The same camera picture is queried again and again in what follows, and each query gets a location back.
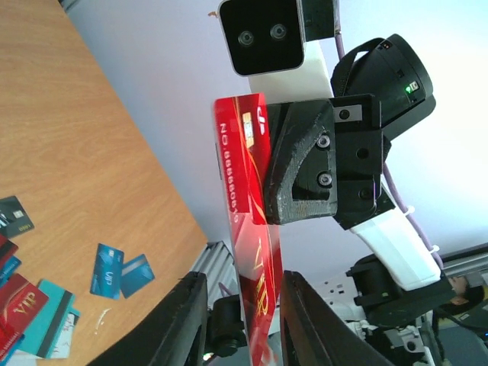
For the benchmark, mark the red gold VIP card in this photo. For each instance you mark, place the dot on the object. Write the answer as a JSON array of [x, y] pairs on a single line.
[[243, 148]]

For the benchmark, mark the blue card far right upper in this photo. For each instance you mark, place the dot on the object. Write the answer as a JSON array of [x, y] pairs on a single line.
[[106, 276]]

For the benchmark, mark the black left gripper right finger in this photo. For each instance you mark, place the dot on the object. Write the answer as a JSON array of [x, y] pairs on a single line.
[[312, 334]]

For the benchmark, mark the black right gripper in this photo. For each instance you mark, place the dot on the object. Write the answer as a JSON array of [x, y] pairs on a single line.
[[307, 150]]

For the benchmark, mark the blue card far right lower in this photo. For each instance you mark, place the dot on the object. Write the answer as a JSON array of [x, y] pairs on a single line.
[[135, 274]]

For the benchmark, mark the blue card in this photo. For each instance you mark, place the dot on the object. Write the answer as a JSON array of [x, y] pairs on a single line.
[[106, 276], [135, 274]]

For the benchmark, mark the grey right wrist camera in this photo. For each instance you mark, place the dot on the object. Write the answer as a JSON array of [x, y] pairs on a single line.
[[276, 46]]

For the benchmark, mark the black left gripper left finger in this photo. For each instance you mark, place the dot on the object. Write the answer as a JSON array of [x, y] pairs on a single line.
[[173, 333]]

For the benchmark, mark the teal card with black stripe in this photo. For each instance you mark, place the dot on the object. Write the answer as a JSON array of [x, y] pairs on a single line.
[[49, 336]]

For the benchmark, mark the red VIP card in pile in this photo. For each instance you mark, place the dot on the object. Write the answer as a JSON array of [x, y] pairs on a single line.
[[21, 301]]

